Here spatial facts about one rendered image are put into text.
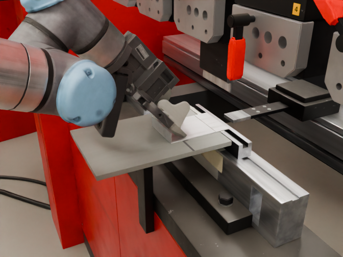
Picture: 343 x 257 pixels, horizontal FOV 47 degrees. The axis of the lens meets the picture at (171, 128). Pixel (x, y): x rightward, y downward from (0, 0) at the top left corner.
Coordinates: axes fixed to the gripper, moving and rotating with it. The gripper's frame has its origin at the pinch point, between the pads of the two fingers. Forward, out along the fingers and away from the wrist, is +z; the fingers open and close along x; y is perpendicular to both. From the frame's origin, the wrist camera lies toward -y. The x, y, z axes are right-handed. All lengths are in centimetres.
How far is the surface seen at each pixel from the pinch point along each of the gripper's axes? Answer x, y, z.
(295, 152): 102, 47, 173
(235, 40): -15.5, 15.2, -14.4
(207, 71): 2.3, 13.3, -1.2
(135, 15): 85, 24, 15
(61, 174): 86, -45, 40
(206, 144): -7.3, 2.2, 2.8
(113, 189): 27.7, -23.7, 21.1
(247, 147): -10.6, 7.0, 8.1
